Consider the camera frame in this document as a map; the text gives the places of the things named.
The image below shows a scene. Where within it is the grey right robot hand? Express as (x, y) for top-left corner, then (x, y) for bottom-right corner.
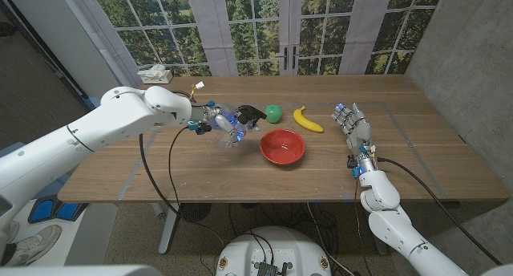
(330, 102), (380, 165)

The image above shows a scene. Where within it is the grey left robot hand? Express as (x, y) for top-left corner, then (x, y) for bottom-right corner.
(201, 103), (261, 144)

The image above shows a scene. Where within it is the clear spray bottle black trigger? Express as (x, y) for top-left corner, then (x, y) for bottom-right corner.
(212, 104), (268, 152)

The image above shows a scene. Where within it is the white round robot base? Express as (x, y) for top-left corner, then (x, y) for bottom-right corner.
(215, 225), (331, 276)

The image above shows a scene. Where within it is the green apple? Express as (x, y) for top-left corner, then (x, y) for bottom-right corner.
(265, 103), (283, 124)

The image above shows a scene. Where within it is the yellow banana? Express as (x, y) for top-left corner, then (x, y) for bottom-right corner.
(293, 105), (325, 134)

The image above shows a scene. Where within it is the red bowl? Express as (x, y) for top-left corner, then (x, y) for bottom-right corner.
(259, 128), (306, 166)

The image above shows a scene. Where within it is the white tissue box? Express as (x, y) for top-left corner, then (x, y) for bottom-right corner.
(136, 63), (174, 85)

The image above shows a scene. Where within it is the printed window forest backdrop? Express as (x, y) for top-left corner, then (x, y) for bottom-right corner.
(66, 0), (446, 77)

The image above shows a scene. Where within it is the black round fan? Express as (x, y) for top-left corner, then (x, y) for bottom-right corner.
(179, 202), (212, 223)

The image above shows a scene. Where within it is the white table leg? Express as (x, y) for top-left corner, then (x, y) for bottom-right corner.
(158, 202), (182, 256)

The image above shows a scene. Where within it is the white floor platform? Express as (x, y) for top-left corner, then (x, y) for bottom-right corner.
(0, 197), (119, 266)

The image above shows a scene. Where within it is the blue and black pad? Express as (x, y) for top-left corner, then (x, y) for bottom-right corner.
(26, 194), (88, 225)

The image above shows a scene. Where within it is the white robot torso shell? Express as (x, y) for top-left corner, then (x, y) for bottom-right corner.
(0, 264), (164, 276)

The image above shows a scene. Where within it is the light blue storage bin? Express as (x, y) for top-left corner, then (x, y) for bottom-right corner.
(0, 141), (71, 201)

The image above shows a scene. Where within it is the grey white sneaker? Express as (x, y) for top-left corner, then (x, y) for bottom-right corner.
(2, 224), (63, 268)

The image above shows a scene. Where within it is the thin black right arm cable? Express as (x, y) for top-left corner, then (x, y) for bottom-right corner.
(352, 177), (374, 276)

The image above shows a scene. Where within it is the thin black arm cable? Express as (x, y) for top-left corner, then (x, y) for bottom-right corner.
(352, 177), (374, 276)
(168, 125), (192, 213)

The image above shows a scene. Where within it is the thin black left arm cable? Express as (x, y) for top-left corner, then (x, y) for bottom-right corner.
(168, 125), (192, 213)

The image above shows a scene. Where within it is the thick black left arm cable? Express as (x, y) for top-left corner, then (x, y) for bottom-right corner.
(138, 133), (225, 249)

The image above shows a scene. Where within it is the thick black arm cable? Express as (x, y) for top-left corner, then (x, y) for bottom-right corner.
(376, 157), (502, 266)
(138, 133), (225, 249)

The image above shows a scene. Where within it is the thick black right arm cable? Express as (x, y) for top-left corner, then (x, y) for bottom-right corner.
(376, 157), (502, 266)

